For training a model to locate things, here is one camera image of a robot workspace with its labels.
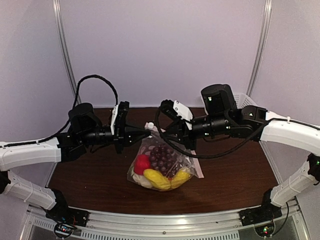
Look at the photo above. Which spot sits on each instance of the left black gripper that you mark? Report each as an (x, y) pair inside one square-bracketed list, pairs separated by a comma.
[(131, 135)]

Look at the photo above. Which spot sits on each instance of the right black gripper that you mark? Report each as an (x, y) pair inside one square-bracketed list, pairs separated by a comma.
[(181, 129)]

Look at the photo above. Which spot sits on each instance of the clear zip top bag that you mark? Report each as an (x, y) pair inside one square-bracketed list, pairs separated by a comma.
[(192, 164)]

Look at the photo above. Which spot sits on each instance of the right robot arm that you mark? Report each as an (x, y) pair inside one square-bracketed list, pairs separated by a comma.
[(250, 123)]

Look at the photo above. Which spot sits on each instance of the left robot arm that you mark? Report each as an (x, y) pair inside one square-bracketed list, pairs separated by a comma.
[(86, 130)]

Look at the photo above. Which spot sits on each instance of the purple fake grapes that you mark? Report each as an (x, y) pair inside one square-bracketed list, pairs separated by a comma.
[(163, 159)]

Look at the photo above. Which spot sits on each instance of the white fake garlic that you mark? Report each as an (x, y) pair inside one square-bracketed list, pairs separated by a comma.
[(142, 181)]

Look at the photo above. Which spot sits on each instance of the yellow fake banana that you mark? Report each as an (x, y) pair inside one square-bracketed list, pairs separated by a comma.
[(182, 176)]

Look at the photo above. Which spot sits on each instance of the white plastic basket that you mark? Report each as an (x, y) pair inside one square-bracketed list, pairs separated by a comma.
[(242, 100)]

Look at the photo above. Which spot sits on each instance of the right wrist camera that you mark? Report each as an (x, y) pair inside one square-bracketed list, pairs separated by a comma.
[(176, 110)]

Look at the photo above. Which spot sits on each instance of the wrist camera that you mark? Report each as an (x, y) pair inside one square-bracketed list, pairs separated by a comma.
[(118, 117), (176, 110)]

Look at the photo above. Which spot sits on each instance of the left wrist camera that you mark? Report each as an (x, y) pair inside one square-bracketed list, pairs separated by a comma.
[(118, 117)]

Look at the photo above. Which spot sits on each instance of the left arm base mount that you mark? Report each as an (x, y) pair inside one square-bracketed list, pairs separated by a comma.
[(67, 215)]

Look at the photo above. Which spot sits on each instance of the aluminium front rail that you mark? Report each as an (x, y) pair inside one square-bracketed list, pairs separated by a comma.
[(221, 225)]

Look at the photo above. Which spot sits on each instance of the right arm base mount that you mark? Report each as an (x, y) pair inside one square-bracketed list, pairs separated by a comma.
[(260, 214)]

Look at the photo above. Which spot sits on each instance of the right aluminium wall post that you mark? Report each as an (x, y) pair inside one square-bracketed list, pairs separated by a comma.
[(263, 36)]

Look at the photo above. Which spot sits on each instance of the aluminium wall post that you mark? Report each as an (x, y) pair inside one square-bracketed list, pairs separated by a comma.
[(263, 36), (64, 48)]

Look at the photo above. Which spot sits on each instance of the left aluminium wall post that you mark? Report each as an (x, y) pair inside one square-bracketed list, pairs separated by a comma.
[(64, 48)]

